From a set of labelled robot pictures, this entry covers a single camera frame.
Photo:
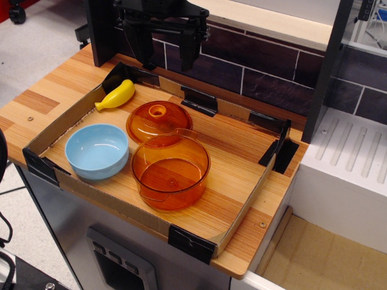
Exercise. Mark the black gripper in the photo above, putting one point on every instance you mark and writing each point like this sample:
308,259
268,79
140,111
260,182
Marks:
142,18

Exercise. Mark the orange transparent pot lid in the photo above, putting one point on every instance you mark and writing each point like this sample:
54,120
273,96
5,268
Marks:
156,118

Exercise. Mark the orange transparent pot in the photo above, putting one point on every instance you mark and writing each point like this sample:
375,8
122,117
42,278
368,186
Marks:
171,170

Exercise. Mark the yellow toy banana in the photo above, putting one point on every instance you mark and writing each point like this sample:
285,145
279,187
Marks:
117,97

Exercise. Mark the cardboard fence with black tape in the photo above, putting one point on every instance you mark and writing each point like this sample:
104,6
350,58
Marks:
254,160

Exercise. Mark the light blue bowl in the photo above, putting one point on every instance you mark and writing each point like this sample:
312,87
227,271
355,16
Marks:
97,151

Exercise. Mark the black caster wheel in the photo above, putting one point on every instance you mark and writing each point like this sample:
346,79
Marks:
17,15

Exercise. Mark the white toy sink unit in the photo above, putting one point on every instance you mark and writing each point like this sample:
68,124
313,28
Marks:
340,185

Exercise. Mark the grey oven control panel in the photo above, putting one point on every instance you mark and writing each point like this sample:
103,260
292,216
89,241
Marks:
119,266

